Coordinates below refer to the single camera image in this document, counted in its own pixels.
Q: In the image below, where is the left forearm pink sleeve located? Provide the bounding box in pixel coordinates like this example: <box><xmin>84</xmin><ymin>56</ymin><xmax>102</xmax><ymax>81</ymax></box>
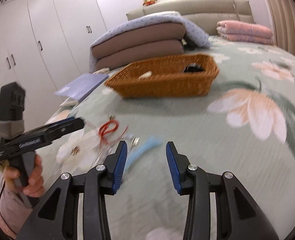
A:
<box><xmin>0</xmin><ymin>178</ymin><xmax>33</xmax><ymax>239</ymax></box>

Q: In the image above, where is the person's left hand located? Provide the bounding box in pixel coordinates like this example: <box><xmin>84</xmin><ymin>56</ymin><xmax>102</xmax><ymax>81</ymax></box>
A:
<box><xmin>3</xmin><ymin>154</ymin><xmax>45</xmax><ymax>198</ymax></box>

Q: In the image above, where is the blue covered book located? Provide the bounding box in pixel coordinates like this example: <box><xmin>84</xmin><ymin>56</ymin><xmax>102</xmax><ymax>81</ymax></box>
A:
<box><xmin>54</xmin><ymin>74</ymin><xmax>109</xmax><ymax>102</ymax></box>

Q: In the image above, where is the floral green bedspread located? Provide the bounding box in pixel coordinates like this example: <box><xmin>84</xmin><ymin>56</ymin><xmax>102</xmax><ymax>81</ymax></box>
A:
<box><xmin>34</xmin><ymin>35</ymin><xmax>295</xmax><ymax>240</ymax></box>

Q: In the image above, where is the silver metal hair clip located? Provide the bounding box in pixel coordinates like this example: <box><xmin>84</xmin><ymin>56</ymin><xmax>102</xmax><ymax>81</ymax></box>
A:
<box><xmin>130</xmin><ymin>137</ymin><xmax>140</xmax><ymax>147</ymax></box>

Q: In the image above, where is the light blue hair clip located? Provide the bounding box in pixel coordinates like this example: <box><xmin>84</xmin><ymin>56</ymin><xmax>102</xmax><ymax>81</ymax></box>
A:
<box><xmin>125</xmin><ymin>137</ymin><xmax>163</xmax><ymax>170</ymax></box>

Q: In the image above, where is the white wardrobe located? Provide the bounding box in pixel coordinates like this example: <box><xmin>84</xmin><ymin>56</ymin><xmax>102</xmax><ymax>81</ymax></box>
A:
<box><xmin>0</xmin><ymin>0</ymin><xmax>106</xmax><ymax>129</ymax></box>

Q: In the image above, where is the brown wicker basket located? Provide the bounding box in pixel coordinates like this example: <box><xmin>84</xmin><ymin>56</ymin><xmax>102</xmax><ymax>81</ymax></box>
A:
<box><xmin>105</xmin><ymin>54</ymin><xmax>220</xmax><ymax>98</ymax></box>

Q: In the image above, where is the black hair clip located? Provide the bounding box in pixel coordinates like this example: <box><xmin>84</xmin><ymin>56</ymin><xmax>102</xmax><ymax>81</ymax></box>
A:
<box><xmin>183</xmin><ymin>63</ymin><xmax>205</xmax><ymax>73</ymax></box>

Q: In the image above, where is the folded pink blanket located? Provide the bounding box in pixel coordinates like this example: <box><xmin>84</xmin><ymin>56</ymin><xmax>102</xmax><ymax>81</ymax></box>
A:
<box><xmin>216</xmin><ymin>20</ymin><xmax>275</xmax><ymax>45</ymax></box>

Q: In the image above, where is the folded brown and blue quilt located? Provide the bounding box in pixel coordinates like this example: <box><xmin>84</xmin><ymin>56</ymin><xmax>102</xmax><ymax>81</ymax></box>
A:
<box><xmin>89</xmin><ymin>14</ymin><xmax>211</xmax><ymax>73</ymax></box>

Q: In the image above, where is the orange plush toy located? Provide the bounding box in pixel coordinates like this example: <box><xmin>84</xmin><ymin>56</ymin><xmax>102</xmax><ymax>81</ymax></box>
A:
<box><xmin>143</xmin><ymin>0</ymin><xmax>158</xmax><ymax>7</ymax></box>

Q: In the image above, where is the beige padded headboard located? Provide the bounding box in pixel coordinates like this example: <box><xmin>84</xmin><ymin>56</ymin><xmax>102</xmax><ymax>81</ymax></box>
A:
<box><xmin>126</xmin><ymin>0</ymin><xmax>254</xmax><ymax>35</ymax></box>

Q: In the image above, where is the red cord bracelet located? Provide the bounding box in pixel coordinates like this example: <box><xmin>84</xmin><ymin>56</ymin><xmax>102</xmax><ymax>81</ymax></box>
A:
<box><xmin>97</xmin><ymin>119</ymin><xmax>128</xmax><ymax>145</ymax></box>

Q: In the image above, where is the silver ring black stone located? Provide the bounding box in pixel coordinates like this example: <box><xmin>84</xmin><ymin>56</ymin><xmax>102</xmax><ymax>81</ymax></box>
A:
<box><xmin>108</xmin><ymin>114</ymin><xmax>115</xmax><ymax>120</ymax></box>

